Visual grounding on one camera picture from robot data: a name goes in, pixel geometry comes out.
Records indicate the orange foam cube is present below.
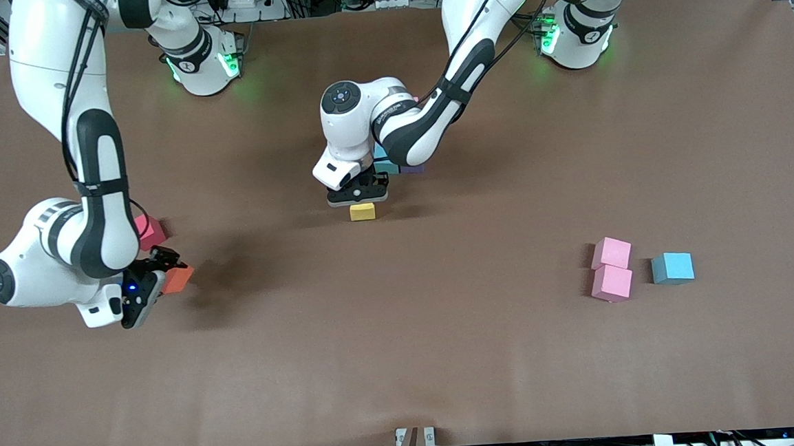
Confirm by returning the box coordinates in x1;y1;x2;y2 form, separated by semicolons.
160;265;197;296

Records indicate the pink foam cube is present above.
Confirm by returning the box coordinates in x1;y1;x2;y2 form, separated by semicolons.
589;262;635;305
590;235;634;272

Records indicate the crimson foam cube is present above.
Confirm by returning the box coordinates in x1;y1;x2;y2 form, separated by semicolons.
136;215;167;253

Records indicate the brown table cover sheet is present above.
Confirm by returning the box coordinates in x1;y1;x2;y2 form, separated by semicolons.
0;0;794;446

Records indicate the white power strip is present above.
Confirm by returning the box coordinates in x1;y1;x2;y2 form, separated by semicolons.
210;0;290;25

